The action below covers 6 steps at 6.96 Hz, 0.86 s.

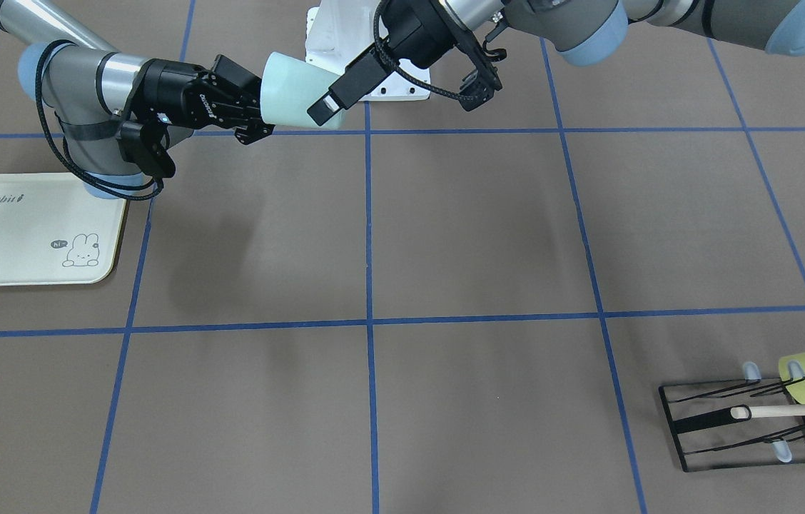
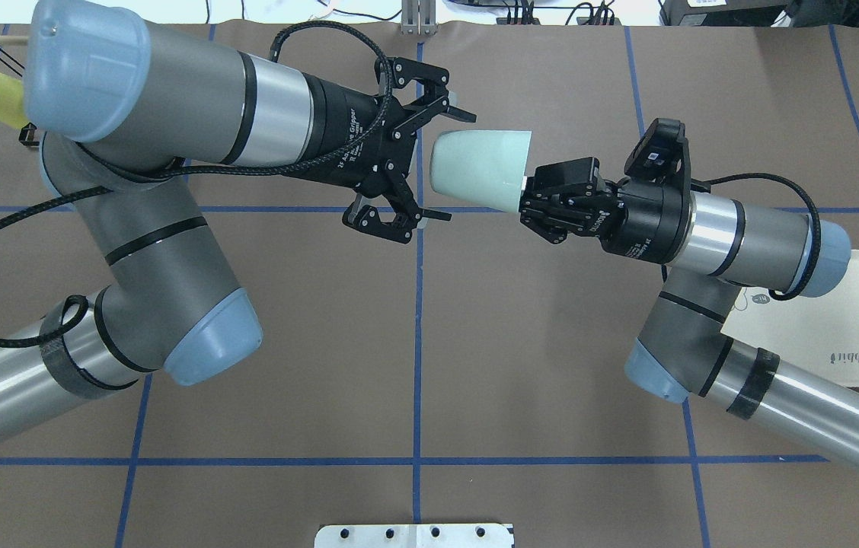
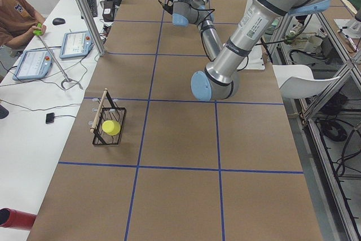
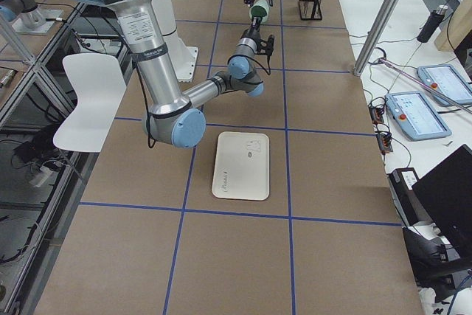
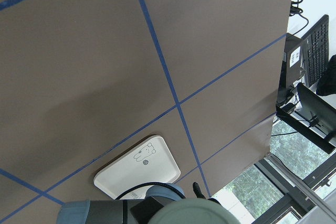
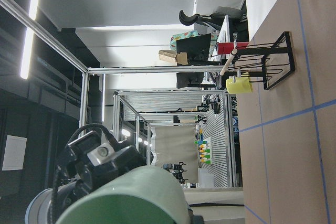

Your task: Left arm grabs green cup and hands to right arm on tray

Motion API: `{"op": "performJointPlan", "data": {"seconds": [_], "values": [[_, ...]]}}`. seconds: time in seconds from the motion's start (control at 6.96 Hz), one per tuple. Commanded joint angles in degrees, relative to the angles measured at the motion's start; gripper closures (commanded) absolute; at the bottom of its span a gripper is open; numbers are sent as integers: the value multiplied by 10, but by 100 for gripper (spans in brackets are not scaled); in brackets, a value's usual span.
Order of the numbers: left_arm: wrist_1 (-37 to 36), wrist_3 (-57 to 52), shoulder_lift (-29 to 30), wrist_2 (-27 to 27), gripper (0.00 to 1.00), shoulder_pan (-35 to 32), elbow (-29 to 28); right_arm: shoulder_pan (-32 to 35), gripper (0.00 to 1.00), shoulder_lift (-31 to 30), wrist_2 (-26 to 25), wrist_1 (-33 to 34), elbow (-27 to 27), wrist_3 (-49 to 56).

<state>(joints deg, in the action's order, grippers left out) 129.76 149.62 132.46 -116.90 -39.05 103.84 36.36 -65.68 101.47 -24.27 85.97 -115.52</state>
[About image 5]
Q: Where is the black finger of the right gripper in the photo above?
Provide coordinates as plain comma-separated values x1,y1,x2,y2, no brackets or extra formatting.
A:
192,182,206,199

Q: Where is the pale green cup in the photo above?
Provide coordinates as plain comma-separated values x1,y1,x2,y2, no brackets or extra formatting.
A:
149,198,239,224

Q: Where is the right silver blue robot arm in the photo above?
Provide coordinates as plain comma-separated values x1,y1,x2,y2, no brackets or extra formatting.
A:
56,182,209,223

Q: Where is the white rabbit tray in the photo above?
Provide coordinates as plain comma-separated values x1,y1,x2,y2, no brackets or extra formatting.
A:
93,135,181,199

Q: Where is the black computer box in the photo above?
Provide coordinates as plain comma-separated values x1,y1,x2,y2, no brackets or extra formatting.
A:
277,33,302,105

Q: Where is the black keyboard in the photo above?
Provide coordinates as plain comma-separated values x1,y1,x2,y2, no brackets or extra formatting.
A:
302,14,329,87

